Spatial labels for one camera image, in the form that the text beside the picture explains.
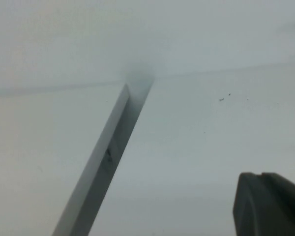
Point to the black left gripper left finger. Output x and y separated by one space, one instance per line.
250 211

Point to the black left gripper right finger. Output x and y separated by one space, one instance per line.
292 204

